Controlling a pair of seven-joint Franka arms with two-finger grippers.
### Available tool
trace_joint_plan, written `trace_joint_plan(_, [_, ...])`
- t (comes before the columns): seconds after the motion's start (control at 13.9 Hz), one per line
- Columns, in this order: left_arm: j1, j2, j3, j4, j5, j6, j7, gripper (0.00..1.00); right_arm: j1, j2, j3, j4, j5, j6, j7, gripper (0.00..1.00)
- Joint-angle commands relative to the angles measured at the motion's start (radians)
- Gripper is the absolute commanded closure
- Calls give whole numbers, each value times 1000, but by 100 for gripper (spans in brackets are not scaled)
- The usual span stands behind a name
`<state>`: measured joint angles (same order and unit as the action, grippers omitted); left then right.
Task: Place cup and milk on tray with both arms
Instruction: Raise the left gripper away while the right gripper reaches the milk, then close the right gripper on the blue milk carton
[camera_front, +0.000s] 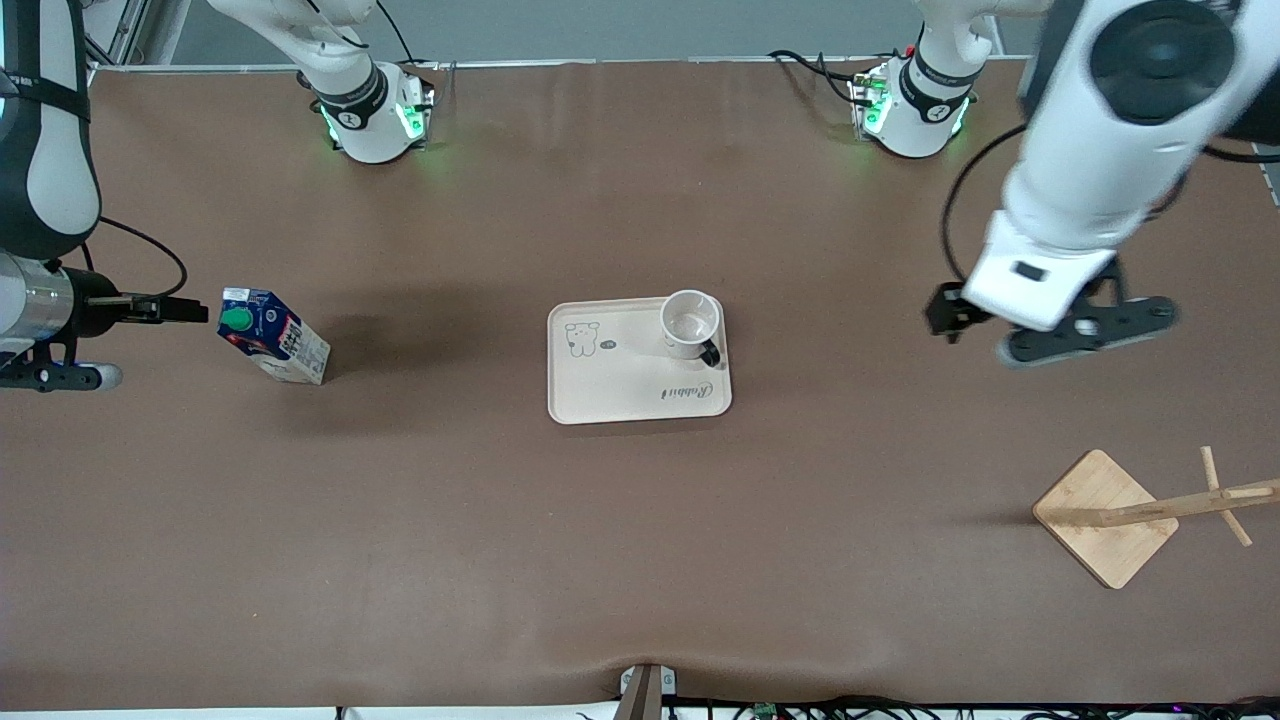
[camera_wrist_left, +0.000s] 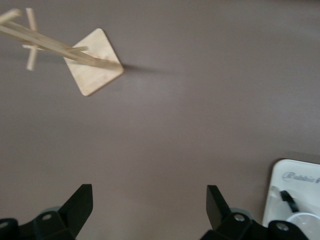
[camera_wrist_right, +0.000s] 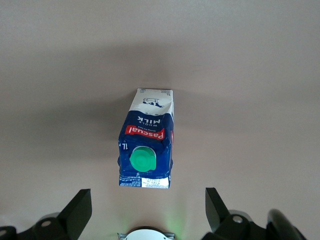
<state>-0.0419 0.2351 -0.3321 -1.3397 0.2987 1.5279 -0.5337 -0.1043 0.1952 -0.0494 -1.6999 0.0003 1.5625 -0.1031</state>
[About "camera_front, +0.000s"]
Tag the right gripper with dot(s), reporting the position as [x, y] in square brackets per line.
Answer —
[93, 303]

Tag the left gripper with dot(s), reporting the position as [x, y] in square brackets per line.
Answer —
[948, 308]

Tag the white smiley enamel cup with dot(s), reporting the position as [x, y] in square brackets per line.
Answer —
[690, 322]

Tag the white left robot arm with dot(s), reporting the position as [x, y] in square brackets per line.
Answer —
[1100, 150]

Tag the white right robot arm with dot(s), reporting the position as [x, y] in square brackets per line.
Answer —
[355, 125]

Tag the blue white milk carton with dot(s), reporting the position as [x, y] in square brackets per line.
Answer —
[290, 350]

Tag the beige plastic tray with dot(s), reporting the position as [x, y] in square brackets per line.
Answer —
[620, 385]

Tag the wooden mug tree stand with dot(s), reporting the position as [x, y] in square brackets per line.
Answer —
[1090, 510]

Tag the small green circuit board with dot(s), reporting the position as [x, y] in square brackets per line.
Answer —
[766, 711]

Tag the aluminium frame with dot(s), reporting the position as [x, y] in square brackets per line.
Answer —
[120, 30]

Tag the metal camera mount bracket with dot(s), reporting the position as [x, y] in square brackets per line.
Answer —
[645, 695]

